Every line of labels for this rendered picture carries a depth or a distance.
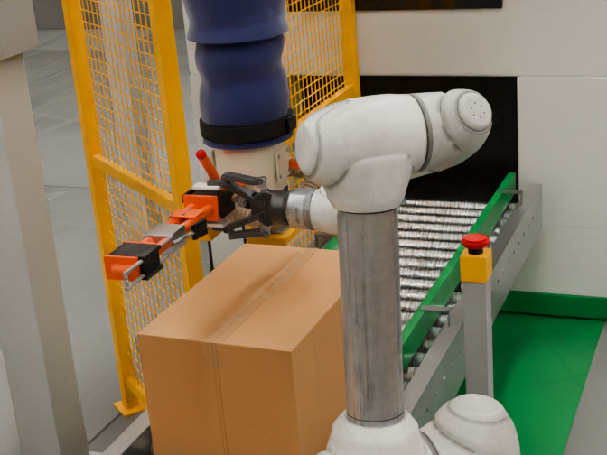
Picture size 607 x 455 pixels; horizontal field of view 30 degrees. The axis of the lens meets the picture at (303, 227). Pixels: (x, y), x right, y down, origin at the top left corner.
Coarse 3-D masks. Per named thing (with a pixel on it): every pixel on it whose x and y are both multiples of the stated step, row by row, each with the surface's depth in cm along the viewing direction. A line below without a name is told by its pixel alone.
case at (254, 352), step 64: (256, 256) 308; (320, 256) 304; (192, 320) 272; (256, 320) 269; (320, 320) 267; (192, 384) 266; (256, 384) 259; (320, 384) 269; (192, 448) 273; (256, 448) 265; (320, 448) 272
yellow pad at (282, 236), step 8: (272, 232) 263; (280, 232) 262; (288, 232) 263; (296, 232) 266; (248, 240) 263; (256, 240) 263; (264, 240) 262; (272, 240) 261; (280, 240) 260; (288, 240) 261
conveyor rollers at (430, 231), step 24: (408, 216) 447; (432, 216) 444; (456, 216) 441; (504, 216) 441; (408, 240) 421; (432, 240) 419; (456, 240) 423; (408, 264) 403; (432, 264) 400; (408, 288) 386; (456, 288) 379; (408, 312) 361; (432, 336) 348
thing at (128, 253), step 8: (120, 248) 224; (128, 248) 223; (136, 248) 223; (144, 248) 222; (104, 256) 220; (112, 256) 220; (120, 256) 219; (128, 256) 219; (136, 256) 219; (112, 264) 220; (120, 264) 220; (128, 264) 219; (128, 280) 220
